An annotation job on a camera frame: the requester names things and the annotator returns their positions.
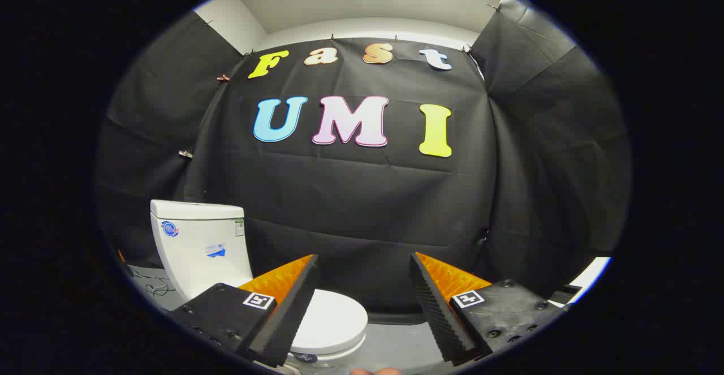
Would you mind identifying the thin black floor cables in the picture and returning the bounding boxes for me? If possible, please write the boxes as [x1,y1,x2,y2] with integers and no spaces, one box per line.
[136,270,177,298]

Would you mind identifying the black backdrop cloth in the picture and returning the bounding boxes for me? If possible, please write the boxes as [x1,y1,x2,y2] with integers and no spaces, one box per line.
[96,0,631,325]

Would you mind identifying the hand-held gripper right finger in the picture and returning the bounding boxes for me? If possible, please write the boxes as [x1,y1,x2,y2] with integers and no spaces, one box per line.
[409,251,569,365]

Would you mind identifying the white toilet lid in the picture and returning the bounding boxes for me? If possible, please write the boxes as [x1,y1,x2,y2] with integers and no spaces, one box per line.
[291,289,369,356]

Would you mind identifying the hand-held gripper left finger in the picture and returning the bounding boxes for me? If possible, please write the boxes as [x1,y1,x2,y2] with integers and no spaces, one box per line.
[169,253,320,369]

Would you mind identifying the white toilet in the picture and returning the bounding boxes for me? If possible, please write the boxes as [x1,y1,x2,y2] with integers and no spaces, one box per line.
[150,199,369,373]

